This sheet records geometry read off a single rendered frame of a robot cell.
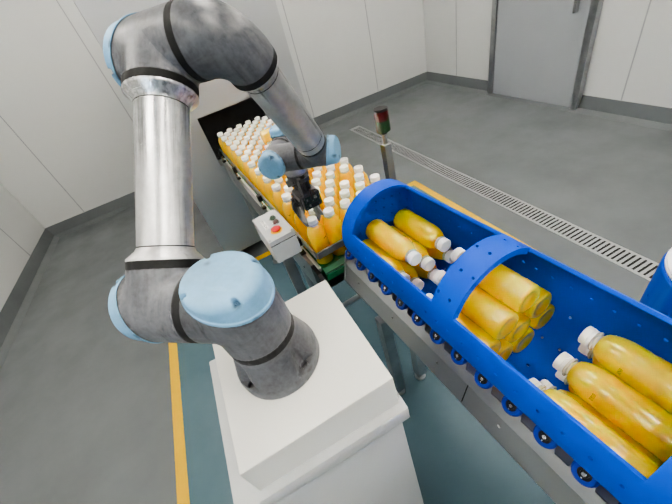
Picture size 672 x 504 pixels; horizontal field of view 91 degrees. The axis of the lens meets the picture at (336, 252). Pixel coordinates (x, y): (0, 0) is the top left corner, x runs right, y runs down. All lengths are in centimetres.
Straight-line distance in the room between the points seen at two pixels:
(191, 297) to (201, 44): 37
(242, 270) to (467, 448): 153
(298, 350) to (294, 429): 12
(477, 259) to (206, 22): 62
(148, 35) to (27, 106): 463
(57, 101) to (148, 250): 465
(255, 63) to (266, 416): 57
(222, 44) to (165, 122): 15
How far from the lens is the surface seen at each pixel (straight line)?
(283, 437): 58
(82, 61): 507
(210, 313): 46
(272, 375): 56
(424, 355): 102
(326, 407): 57
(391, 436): 73
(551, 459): 88
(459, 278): 73
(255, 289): 46
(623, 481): 69
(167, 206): 58
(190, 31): 61
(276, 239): 116
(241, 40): 62
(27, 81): 520
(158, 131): 61
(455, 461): 182
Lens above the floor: 174
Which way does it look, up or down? 39 degrees down
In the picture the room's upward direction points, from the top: 18 degrees counter-clockwise
